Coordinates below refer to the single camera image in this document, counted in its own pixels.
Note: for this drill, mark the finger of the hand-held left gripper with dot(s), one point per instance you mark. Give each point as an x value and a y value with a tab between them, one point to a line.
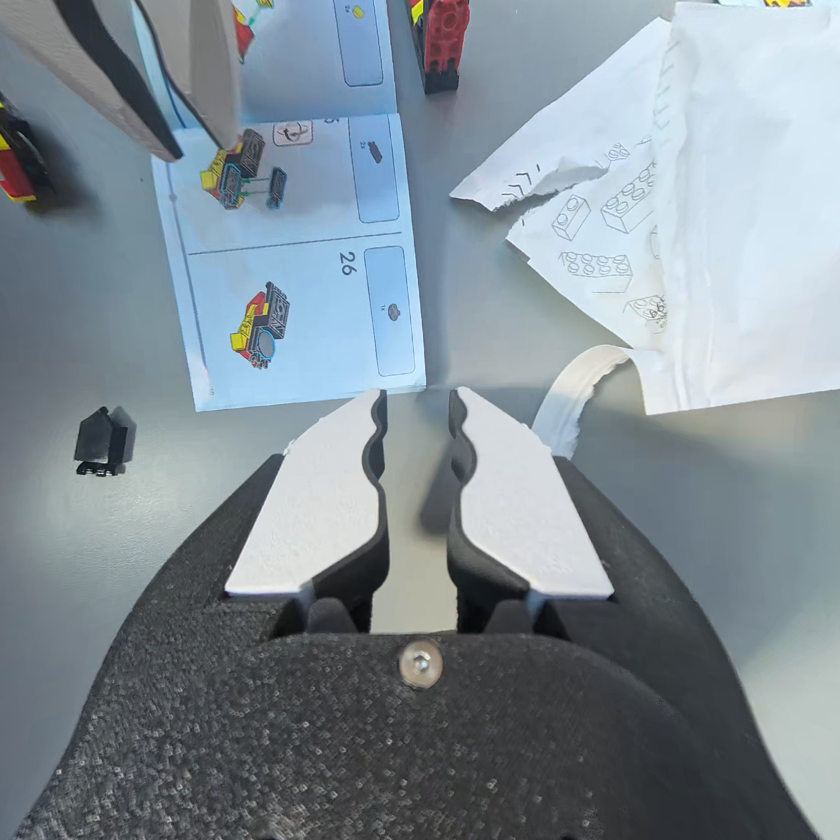
72	59
207	59

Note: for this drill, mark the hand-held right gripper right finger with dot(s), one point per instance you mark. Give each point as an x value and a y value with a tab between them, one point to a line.
525	512

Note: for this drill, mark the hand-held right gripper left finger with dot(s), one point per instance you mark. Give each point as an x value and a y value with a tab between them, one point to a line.
308	512

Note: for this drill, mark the light blue instruction booklet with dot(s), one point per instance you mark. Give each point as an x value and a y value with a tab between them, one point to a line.
315	216

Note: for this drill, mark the red yellow black brick assembly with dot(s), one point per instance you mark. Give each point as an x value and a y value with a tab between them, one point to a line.
16	157

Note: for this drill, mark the small black brick piece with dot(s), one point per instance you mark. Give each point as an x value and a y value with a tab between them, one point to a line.
98	436

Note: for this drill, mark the torn white paper bag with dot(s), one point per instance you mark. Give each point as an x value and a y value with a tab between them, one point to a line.
741	197

